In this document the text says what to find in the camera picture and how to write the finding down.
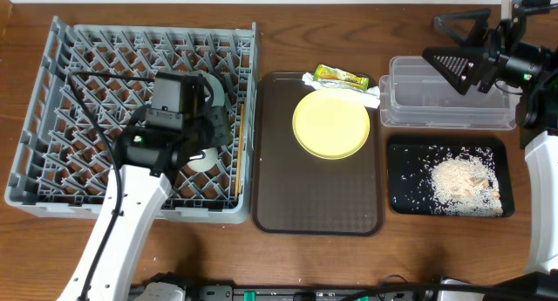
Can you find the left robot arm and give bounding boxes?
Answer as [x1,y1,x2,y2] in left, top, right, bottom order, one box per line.
[60,106,233,300]

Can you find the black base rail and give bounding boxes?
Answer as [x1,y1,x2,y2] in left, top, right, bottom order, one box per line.
[130,272,437,301]

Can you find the green yellow snack wrapper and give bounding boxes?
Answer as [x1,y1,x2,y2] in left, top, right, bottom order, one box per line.
[313,65,370,92]

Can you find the yellow plate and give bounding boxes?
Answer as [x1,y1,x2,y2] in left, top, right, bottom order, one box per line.
[292,88,371,160]

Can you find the grey dishwasher rack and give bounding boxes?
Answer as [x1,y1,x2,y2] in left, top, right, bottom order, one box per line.
[4,18,260,224]

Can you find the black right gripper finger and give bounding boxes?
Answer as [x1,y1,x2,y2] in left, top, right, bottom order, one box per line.
[432,9,491,46]
[422,47,489,95]

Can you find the brown serving tray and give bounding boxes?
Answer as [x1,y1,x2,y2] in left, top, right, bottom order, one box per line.
[252,72,384,236]

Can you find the cream cup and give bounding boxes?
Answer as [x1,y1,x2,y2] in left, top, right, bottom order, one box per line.
[187,147,218,173]

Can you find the clear plastic bin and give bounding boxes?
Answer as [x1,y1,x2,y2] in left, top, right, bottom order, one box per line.
[378,56,521,131]

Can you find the wooden chopstick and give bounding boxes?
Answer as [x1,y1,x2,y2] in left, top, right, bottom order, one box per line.
[234,103,245,203]

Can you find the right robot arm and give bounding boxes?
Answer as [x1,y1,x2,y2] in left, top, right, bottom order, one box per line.
[422,5,557,300]

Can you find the black waste tray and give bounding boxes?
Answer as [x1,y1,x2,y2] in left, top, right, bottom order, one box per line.
[387,135,515,217]

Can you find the light blue bowl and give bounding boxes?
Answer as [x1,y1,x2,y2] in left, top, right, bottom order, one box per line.
[202,72,232,111]

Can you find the rice and food scraps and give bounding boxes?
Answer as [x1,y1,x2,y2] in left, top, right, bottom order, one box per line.
[394,146,505,217]

